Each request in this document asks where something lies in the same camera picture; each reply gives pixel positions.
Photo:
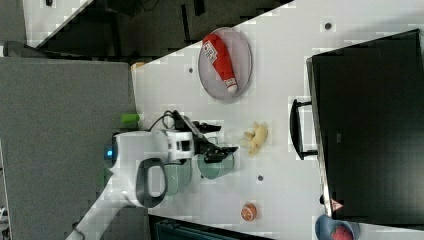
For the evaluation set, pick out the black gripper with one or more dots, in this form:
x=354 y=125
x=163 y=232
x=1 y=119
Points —
x=198 y=129

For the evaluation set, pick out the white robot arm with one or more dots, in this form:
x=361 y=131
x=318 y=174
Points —
x=134 y=155

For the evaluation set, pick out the black toaster oven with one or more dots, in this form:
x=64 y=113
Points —
x=364 y=124

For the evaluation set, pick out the green measuring cup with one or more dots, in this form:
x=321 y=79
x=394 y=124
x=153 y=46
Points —
x=178 y=176

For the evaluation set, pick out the orange slice toy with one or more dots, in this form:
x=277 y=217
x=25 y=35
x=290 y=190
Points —
x=249 y=212

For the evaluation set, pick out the green lime toy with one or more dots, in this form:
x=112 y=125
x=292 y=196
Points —
x=129 y=118

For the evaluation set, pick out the red ketchup bottle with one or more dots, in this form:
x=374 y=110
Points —
x=217 y=54

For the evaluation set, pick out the grey round plate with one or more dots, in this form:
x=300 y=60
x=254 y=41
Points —
x=241 y=58

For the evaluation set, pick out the blue bowl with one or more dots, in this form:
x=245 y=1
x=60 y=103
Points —
x=324 y=225

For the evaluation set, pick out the grey partition panel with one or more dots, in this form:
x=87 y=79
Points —
x=57 y=118

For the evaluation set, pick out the red strawberry toy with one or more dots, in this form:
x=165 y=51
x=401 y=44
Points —
x=341 y=233

